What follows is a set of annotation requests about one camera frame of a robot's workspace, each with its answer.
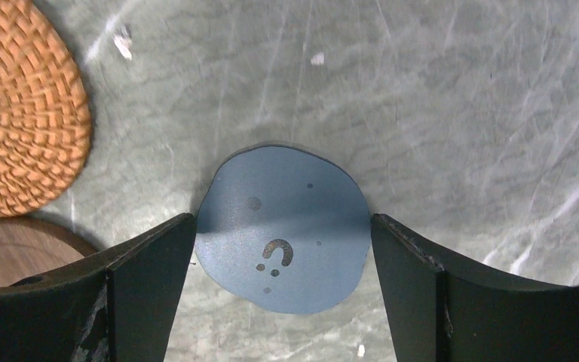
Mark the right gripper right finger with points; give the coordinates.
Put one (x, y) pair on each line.
(443, 306)

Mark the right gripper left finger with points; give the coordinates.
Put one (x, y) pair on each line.
(118, 304)

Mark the dark wood coaster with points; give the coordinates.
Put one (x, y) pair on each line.
(31, 247)

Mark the blue rubber coaster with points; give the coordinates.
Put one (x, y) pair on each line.
(284, 229)

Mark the woven rattan coaster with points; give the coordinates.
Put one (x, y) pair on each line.
(45, 122)

